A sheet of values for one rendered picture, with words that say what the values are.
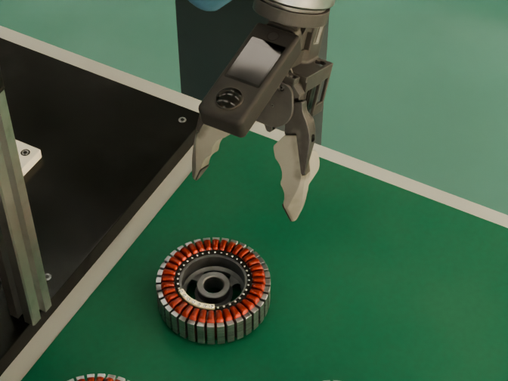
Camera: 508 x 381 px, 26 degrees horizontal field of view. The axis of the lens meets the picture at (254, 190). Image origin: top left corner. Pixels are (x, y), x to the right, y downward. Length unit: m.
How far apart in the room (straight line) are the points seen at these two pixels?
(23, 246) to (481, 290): 0.45
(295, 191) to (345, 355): 0.16
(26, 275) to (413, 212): 0.42
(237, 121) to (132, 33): 1.67
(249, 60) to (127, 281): 0.27
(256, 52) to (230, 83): 0.04
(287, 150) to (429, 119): 1.38
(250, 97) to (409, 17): 1.72
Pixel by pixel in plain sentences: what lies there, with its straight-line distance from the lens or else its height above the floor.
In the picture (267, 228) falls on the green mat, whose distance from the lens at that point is 1.17.
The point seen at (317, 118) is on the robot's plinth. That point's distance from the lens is 1.95.
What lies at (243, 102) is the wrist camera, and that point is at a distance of 0.97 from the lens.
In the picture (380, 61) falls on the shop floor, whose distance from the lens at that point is 2.54.
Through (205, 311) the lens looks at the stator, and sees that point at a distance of 1.05.
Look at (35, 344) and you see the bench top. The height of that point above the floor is 0.75.
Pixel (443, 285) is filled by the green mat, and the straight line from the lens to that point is 1.13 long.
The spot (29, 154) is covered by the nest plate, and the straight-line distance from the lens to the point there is 1.22.
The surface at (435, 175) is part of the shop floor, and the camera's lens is 2.29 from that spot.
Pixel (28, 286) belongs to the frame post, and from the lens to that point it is 1.04.
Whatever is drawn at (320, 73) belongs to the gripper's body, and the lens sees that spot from 1.06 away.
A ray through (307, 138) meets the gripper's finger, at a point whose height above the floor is 0.91.
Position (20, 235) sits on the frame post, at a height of 0.89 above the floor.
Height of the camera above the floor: 1.63
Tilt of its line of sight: 47 degrees down
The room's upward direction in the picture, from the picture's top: straight up
